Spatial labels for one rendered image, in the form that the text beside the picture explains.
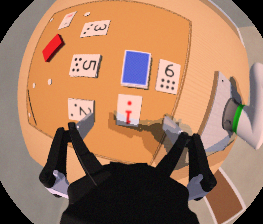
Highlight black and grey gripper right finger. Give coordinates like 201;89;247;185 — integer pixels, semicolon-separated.
140;116;217;201

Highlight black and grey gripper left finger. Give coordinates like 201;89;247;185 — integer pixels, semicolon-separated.
39;112;118;198

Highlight white printed rules card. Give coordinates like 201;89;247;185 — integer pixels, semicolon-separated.
58;11;77;30

